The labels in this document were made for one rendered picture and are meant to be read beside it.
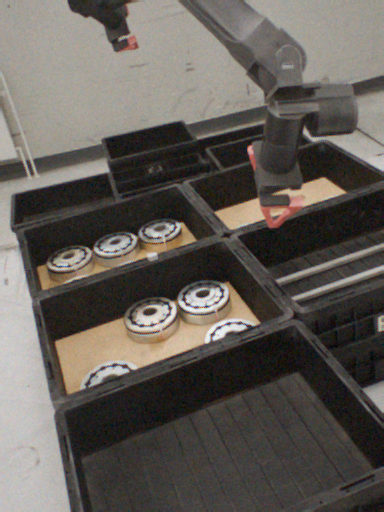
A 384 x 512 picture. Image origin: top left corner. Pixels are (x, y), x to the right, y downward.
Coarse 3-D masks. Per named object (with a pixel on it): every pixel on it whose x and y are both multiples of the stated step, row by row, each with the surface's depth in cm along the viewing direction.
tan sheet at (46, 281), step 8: (184, 232) 143; (184, 240) 139; (192, 240) 139; (144, 256) 136; (96, 264) 136; (40, 272) 137; (48, 272) 136; (96, 272) 133; (48, 280) 134; (48, 288) 131
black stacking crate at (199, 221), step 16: (176, 192) 143; (112, 208) 139; (128, 208) 141; (144, 208) 142; (160, 208) 143; (176, 208) 145; (192, 208) 134; (64, 224) 137; (80, 224) 138; (96, 224) 140; (112, 224) 141; (128, 224) 143; (144, 224) 144; (192, 224) 139; (32, 240) 136; (48, 240) 137; (64, 240) 139; (80, 240) 140; (96, 240) 142; (32, 256) 137; (48, 256) 139
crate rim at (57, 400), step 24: (216, 240) 118; (144, 264) 115; (72, 288) 111; (264, 288) 102; (288, 312) 96; (240, 336) 93; (48, 360) 95; (168, 360) 90; (48, 384) 90; (96, 384) 88
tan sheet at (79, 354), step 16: (176, 304) 119; (240, 304) 116; (224, 320) 112; (256, 320) 111; (80, 336) 115; (96, 336) 114; (112, 336) 113; (176, 336) 110; (192, 336) 110; (64, 352) 111; (80, 352) 111; (96, 352) 110; (112, 352) 109; (128, 352) 109; (144, 352) 108; (160, 352) 107; (176, 352) 107; (64, 368) 108; (80, 368) 107; (80, 384) 104
